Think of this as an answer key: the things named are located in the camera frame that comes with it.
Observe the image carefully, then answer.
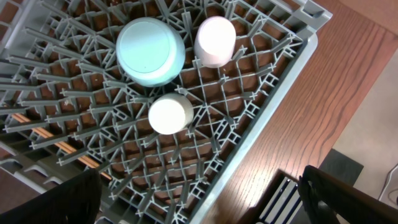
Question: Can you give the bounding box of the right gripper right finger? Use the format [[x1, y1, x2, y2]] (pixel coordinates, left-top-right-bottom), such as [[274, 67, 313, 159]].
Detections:
[[298, 166, 397, 223]]

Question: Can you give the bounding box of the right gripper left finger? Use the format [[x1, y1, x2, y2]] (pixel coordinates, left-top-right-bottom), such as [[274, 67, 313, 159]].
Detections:
[[1, 169, 102, 223]]

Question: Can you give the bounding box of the wooden chopstick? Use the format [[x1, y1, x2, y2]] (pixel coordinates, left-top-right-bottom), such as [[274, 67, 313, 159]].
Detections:
[[12, 113, 112, 180]]

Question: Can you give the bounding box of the light blue small bowl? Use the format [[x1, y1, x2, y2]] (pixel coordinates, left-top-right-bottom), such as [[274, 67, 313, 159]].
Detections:
[[116, 17, 185, 87]]

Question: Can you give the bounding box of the pink white cup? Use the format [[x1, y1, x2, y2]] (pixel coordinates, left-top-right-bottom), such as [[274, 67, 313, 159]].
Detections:
[[194, 16, 236, 68]]

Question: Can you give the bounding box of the grey dishwasher rack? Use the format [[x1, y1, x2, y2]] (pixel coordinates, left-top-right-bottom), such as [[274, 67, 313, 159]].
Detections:
[[1, 1, 332, 223]]

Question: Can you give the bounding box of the dark floor mat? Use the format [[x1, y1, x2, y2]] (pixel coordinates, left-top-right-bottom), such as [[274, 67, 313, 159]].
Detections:
[[319, 149, 364, 186]]

